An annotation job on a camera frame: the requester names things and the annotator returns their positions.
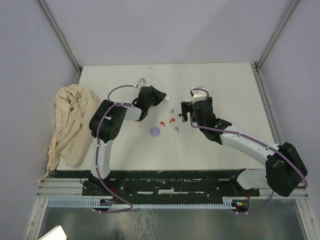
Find white earbud charging case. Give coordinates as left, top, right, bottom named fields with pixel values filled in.
left=163, top=95, right=171, bottom=102

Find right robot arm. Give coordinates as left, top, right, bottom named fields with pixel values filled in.
left=180, top=97, right=308, bottom=197

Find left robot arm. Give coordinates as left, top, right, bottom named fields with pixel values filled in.
left=89, top=85, right=168, bottom=195

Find lilac earbud charging case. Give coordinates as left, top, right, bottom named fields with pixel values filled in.
left=149, top=127, right=161, bottom=137

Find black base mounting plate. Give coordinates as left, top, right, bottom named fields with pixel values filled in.
left=81, top=170, right=261, bottom=197

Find cream crumpled cloth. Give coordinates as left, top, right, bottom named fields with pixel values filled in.
left=36, top=84, right=100, bottom=184

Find white paper sheet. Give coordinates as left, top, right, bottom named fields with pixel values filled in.
left=39, top=225, right=68, bottom=240

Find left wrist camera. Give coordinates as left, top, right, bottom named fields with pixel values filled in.
left=136, top=78, right=147, bottom=89

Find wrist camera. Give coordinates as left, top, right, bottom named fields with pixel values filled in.
left=190, top=87, right=209, bottom=101
left=136, top=78, right=147, bottom=89

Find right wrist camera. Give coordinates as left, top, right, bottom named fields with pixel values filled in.
left=190, top=87, right=209, bottom=101

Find slotted cable duct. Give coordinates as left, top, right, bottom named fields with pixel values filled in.
left=47, top=196, right=238, bottom=209

